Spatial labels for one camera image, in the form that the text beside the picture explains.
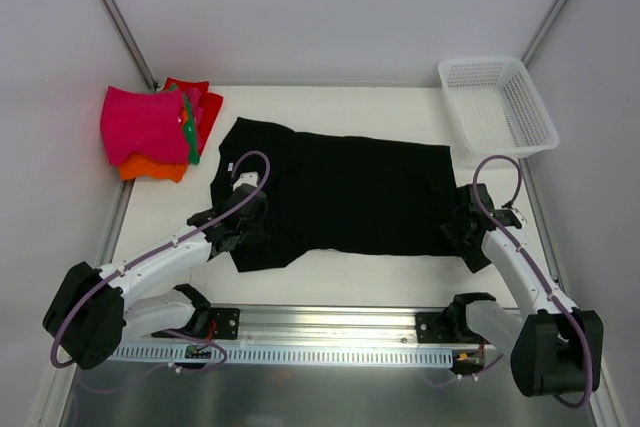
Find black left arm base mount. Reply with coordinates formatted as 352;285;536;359
174;284;241;340

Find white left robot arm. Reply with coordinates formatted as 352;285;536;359
43;172;267;370

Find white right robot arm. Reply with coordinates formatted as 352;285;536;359
441;184;604;397

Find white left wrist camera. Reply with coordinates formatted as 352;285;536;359
232;172;260;191

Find right aluminium corner post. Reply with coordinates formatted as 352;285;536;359
520;0;571;67

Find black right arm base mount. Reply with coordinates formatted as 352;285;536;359
414;292;509;344

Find red folded t shirt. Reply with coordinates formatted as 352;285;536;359
163;77;223;155

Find black t shirt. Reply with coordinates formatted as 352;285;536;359
210;118;465;272

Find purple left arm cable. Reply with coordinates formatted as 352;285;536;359
48;149;274;378

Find orange folded t shirt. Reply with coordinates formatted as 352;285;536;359
117;107;188;183

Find magenta folded t shirt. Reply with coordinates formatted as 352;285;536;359
100;86;189;165

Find white slotted cable duct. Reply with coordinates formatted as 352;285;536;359
110;342;454;369

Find left aluminium corner post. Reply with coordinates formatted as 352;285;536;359
99;0;159;92

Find aluminium corner post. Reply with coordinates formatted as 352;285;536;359
99;0;159;92
520;0;571;67

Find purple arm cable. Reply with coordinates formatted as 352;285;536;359
48;149;274;378
424;154;599;409

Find white plastic basket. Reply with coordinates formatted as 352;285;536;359
438;56;559;162

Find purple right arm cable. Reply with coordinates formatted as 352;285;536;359
424;154;599;409

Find aluminium front rail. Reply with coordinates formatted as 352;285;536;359
209;304;421;348

